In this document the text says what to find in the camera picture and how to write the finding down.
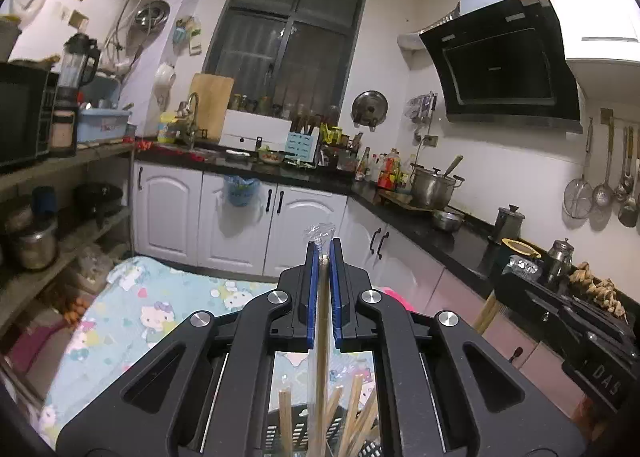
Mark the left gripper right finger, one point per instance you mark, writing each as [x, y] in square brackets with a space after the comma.
[442, 389]

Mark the black microwave oven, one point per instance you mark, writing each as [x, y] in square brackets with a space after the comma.
[27, 100]

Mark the ginger roots pile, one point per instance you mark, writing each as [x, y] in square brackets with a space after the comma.
[600, 292]

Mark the hello kitty tablecloth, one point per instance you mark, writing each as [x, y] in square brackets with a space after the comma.
[142, 302]

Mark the black range hood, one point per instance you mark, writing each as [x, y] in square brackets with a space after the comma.
[505, 63]

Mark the chopsticks compartment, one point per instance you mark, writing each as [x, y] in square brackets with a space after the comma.
[359, 421]
[286, 424]

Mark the hanging wire skimmer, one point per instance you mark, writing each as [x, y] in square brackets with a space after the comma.
[577, 198]

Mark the blue knife block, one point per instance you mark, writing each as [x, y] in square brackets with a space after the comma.
[301, 146]

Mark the hanging pot lid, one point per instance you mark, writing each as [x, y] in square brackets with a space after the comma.
[369, 109]

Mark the steel kettle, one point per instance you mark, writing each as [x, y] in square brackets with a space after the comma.
[560, 262]

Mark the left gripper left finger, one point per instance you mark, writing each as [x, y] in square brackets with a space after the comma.
[204, 389]

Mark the blue hanging bag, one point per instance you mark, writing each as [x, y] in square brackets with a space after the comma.
[240, 192]

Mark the steel pot on shelf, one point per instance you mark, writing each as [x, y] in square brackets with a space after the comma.
[37, 246]

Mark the steel stock pot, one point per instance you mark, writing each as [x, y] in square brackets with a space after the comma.
[431, 189]

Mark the dark window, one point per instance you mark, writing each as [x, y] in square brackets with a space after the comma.
[286, 55]

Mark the wooden cutting board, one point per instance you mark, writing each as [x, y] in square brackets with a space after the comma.
[214, 93]

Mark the chopsticks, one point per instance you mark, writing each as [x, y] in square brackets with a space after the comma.
[320, 235]

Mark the light blue dish tub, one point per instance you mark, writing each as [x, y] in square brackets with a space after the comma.
[97, 125]

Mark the blender with black lid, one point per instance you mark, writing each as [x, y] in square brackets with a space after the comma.
[80, 60]

